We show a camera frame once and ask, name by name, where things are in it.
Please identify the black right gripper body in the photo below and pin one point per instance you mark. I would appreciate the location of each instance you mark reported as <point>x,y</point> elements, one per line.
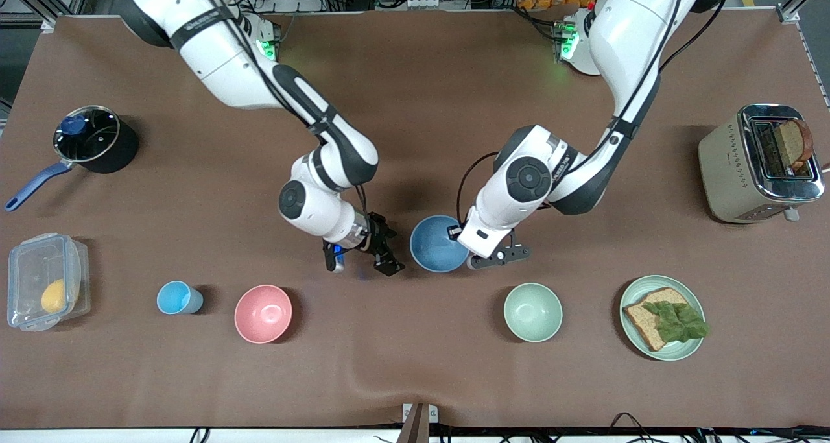
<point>377,234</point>

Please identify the blue bowl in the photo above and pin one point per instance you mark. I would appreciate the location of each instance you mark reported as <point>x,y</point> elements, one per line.
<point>433,245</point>

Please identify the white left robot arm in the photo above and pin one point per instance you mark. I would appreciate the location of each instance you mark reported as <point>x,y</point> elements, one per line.
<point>622,41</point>

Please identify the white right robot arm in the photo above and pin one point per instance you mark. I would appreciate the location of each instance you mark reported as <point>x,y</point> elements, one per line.
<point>337,151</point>

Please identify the pale green bowl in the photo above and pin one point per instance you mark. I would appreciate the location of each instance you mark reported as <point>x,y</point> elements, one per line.
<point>533,312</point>

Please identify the pink bowl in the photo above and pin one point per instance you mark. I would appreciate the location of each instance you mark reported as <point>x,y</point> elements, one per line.
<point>262,313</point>

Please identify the brown table cloth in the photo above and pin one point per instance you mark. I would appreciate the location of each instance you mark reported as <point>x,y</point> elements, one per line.
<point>415,106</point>

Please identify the pale green plate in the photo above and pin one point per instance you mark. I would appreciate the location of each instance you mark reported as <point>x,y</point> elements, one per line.
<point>632,333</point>

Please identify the light blue cup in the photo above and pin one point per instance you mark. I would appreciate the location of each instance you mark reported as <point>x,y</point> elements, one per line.
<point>175,298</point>

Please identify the brown bread slice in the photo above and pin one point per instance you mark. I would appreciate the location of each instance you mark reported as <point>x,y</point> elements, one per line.
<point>645,323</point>

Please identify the white power strip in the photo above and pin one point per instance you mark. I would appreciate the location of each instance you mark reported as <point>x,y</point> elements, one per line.
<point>426,2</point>

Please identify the green lettuce leaf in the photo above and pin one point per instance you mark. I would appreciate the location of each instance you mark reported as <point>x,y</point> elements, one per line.
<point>677,323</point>

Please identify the silver toaster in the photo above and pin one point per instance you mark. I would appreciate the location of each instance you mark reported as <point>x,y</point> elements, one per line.
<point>726,170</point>

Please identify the glass pot lid blue knob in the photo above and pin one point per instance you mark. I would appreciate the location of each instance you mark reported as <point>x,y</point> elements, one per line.
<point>87,135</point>

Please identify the yellow lemon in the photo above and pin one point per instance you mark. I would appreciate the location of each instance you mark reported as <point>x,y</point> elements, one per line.
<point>53,296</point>

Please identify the clear plastic food container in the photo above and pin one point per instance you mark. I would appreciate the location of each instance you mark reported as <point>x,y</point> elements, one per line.
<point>29,268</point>

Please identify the brown toast slice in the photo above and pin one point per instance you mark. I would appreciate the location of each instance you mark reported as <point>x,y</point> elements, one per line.
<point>794,143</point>

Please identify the metal table edge bracket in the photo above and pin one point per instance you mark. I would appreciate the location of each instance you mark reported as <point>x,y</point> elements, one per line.
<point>420,420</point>

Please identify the metal corner bracket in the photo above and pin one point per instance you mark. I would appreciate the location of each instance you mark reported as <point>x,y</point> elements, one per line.
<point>790,13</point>
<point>48,23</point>

